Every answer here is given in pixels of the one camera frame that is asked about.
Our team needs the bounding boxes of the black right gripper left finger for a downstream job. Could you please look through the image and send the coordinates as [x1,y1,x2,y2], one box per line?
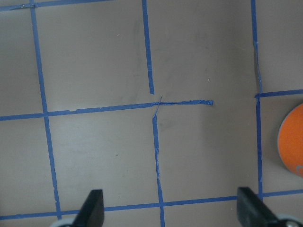
[73,189,104,227]

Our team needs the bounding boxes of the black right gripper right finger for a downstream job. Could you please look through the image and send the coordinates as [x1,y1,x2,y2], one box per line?
[237,187,279,227]

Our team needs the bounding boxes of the orange can with silver lid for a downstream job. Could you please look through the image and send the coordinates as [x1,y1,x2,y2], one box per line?
[277,104,303,177]

